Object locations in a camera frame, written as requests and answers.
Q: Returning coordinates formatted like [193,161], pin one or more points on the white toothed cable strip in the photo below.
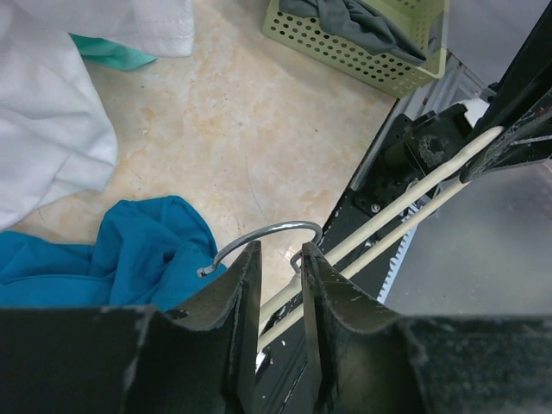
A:
[395,264]

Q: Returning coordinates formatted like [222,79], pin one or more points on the blue t-shirt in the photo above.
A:
[146,252]

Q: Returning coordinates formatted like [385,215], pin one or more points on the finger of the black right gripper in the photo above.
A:
[526,139]
[522,99]

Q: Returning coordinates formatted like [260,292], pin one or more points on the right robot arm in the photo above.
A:
[507,45]

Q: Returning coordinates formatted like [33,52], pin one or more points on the white t-shirt on green hanger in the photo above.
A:
[56,138]

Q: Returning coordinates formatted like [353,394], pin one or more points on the light green perforated basket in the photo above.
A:
[424,22]

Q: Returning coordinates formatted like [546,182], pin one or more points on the grey t-shirt in basket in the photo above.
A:
[359,23]

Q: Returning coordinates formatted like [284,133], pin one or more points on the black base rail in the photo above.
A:
[281,380]

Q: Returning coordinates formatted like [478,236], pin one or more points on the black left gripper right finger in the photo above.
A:
[365,358]

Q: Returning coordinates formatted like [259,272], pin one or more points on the teal t-shirt on hanger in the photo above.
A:
[111,54]

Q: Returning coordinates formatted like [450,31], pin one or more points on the cream hanger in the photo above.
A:
[369,228]

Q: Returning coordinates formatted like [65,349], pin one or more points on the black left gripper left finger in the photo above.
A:
[196,358]

